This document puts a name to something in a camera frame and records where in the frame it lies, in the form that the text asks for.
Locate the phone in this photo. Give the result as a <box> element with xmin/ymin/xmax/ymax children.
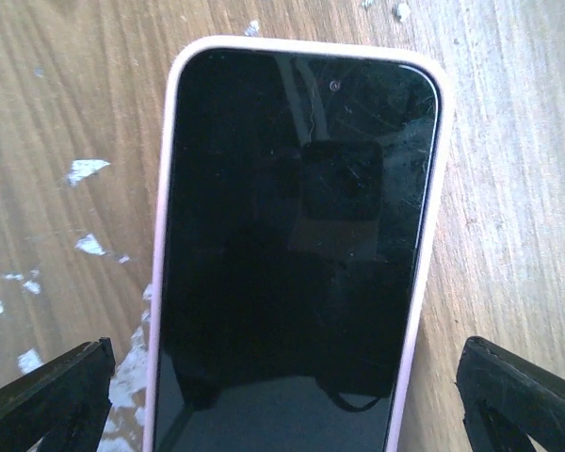
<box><xmin>142</xmin><ymin>35</ymin><xmax>455</xmax><ymax>451</ymax></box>

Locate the white debris pile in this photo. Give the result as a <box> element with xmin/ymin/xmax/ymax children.
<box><xmin>0</xmin><ymin>156</ymin><xmax>155</xmax><ymax>451</ymax></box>

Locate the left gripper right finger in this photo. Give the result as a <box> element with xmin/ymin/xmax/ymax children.
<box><xmin>456</xmin><ymin>336</ymin><xmax>565</xmax><ymax>451</ymax></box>

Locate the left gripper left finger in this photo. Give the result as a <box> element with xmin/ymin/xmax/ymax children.
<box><xmin>0</xmin><ymin>337</ymin><xmax>115</xmax><ymax>451</ymax></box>

